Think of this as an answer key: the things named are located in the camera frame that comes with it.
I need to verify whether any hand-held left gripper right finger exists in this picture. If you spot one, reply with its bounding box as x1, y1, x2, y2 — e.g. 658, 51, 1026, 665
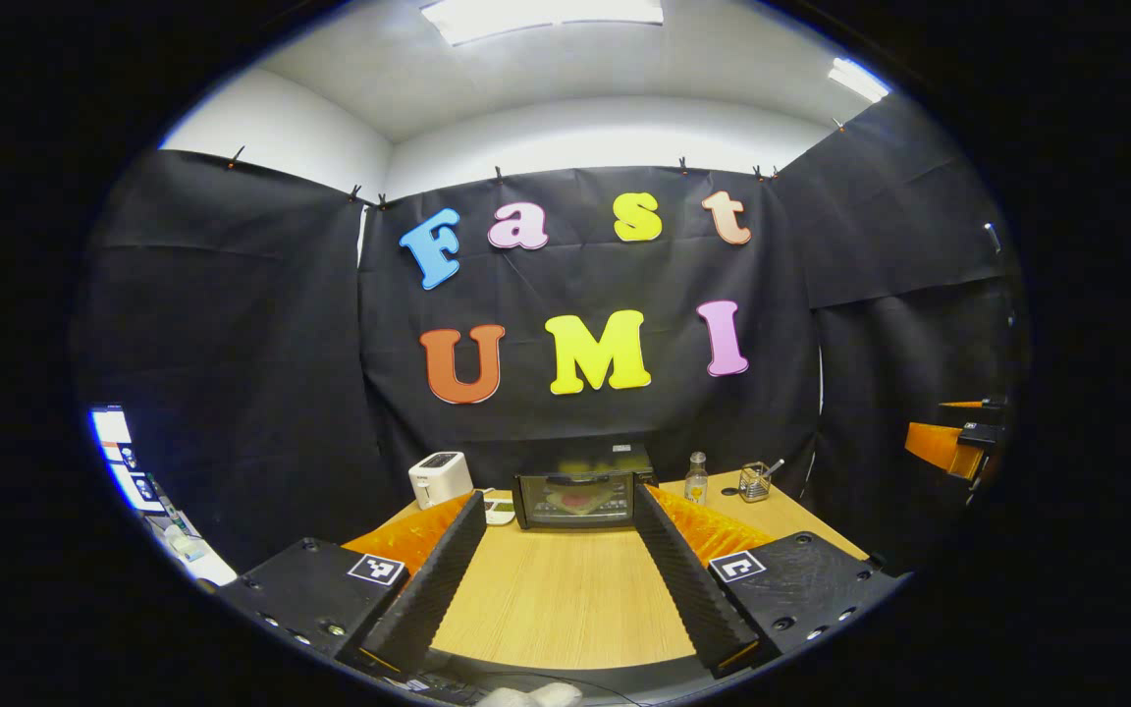
632, 484, 915, 680

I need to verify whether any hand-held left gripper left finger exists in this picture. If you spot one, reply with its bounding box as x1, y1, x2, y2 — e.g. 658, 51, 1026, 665
212, 491, 491, 685

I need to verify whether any black electric oven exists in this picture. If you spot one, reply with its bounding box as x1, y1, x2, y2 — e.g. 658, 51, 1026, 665
512, 443, 660, 532

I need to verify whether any white toaster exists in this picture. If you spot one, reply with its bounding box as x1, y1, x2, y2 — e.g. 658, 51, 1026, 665
408, 451, 475, 510

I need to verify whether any black backdrop cloth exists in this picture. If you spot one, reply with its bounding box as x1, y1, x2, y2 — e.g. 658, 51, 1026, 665
75, 93, 1028, 575

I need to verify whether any cluttered white side desk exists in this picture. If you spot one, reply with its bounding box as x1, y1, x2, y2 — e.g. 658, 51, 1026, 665
148, 506, 238, 588

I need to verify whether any computer monitor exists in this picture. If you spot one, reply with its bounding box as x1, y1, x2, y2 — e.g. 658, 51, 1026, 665
89, 405, 166, 514

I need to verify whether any small ceiling light panel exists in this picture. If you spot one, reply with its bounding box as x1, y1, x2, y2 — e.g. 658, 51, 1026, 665
828, 57, 891, 104

